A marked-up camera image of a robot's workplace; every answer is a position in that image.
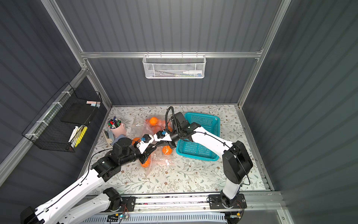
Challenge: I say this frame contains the yellow marker in basket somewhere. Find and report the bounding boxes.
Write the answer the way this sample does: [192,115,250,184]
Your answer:
[71,126,88,148]

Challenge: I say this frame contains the pink pen cup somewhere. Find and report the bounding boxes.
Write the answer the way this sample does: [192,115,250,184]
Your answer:
[107,117,127,138]

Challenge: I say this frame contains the orange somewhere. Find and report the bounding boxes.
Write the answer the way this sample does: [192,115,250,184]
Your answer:
[141,156,152,168]
[149,117,159,126]
[132,137,140,145]
[162,146,172,155]

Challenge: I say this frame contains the teal plastic basket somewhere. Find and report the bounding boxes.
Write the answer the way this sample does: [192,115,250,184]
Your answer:
[176,113,221,161]

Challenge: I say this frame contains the clear pink-dotted zip-top bag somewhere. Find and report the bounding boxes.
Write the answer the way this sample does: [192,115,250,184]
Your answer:
[131,114,175,175]

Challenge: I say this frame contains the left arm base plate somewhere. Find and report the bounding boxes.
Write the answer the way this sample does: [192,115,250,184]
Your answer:
[102,196,137,212]

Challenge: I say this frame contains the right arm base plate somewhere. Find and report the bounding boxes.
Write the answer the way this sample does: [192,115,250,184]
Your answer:
[207,194,247,210]

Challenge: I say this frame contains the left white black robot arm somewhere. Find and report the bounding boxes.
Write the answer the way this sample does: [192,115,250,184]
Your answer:
[20,134,156,224]

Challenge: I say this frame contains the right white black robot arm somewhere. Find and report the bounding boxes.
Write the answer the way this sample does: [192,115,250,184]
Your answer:
[154,113,253,207]

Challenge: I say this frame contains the white wire wall basket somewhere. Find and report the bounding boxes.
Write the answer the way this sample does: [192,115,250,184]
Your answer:
[142,55,207,79]

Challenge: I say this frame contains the black wire wall basket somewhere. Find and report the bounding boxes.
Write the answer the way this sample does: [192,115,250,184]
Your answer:
[22,85,102,153]

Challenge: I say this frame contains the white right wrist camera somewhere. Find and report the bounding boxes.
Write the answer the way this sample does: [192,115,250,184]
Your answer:
[154,130,172,142]

